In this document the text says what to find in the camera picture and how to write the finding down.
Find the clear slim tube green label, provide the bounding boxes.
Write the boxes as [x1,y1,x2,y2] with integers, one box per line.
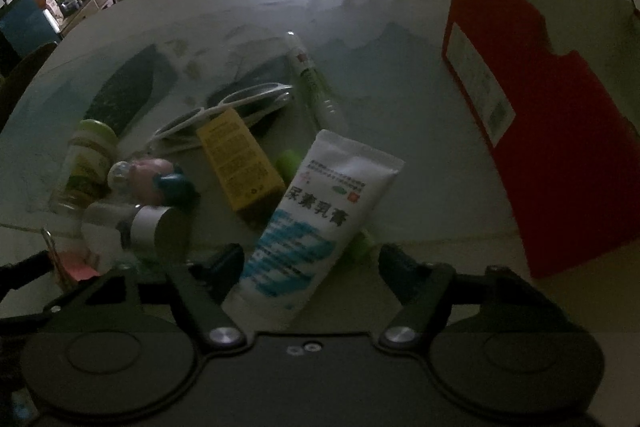
[284,31,347,128]

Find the yellow carton box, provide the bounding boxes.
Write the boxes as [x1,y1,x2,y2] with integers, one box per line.
[195,107,287,214]

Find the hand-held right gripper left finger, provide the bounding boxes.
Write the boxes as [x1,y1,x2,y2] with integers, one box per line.
[46,243,247,351]

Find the red cardboard box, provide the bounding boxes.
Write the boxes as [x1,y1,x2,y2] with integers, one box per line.
[442,0,640,281]

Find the white cream tube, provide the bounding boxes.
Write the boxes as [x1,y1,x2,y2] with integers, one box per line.
[221,129,405,332]

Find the white sunglasses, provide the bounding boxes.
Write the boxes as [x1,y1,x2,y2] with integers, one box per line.
[149,82,294,154]

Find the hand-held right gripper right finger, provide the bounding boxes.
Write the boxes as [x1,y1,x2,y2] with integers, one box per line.
[377,243,551,354]

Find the white bottle silver cap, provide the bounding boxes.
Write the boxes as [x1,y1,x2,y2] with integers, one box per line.
[81,201,189,259]

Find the blue storage box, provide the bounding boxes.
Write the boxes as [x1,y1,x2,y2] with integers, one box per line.
[0,0,64,58]

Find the green lip balm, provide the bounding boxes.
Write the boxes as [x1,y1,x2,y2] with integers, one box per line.
[274,149,374,261]

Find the green capped bottle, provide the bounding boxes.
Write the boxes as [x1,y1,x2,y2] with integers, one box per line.
[51,119,119,214]

